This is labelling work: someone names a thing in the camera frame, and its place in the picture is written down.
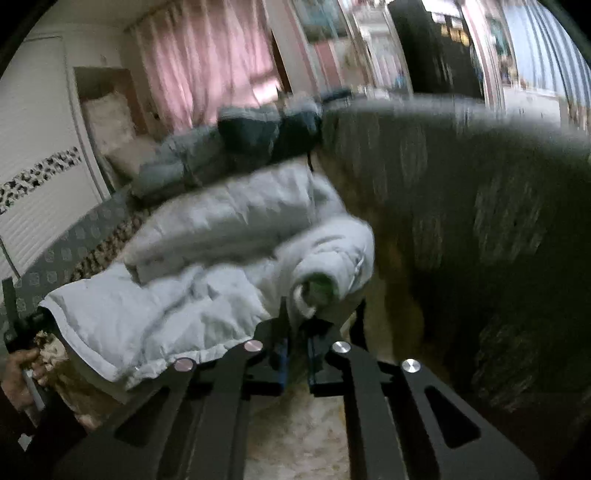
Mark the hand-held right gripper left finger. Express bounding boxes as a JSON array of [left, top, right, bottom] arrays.
[[55, 295, 291, 480]]

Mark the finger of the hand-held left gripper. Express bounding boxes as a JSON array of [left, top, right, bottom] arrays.
[[2, 278, 21, 333]]

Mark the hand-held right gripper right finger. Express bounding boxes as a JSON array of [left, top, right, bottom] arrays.
[[298, 299, 541, 480]]

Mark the light blue down jacket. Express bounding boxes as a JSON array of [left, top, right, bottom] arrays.
[[39, 161, 376, 391]]

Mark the person's left hand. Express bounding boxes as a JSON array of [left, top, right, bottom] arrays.
[[0, 346, 48, 414]]

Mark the brown floral blanket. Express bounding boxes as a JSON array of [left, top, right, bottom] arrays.
[[37, 332, 136, 431]]

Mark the blue-grey patterned sofa cover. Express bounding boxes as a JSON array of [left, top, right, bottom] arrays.
[[0, 194, 140, 325]]

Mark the brown spotted blanket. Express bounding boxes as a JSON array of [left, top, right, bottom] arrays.
[[65, 208, 158, 283]]

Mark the white wardrobe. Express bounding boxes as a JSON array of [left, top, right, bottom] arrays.
[[0, 32, 154, 278]]

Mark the beige pillow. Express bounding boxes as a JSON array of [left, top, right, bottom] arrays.
[[104, 138, 163, 179]]

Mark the cream lace pillow stack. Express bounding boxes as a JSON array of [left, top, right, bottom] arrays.
[[81, 92, 136, 154]]

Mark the grey-blue quilt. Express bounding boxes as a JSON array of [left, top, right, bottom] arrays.
[[131, 124, 232, 202]]

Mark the pile of dark jackets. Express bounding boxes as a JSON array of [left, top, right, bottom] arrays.
[[217, 95, 324, 172]]

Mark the pink curtain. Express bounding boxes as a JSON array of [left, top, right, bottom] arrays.
[[127, 0, 283, 136]]

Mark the white framed mirror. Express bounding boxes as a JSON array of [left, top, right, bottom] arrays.
[[355, 4, 408, 94]]

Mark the white cabinet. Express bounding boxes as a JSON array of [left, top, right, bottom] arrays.
[[501, 85, 570, 121]]

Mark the blue striped curtain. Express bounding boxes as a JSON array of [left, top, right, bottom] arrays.
[[501, 0, 591, 131]]

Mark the framed wall poster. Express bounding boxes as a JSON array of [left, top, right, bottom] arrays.
[[293, 0, 352, 43]]

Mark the small wall poster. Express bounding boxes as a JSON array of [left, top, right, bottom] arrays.
[[485, 14, 514, 85]]

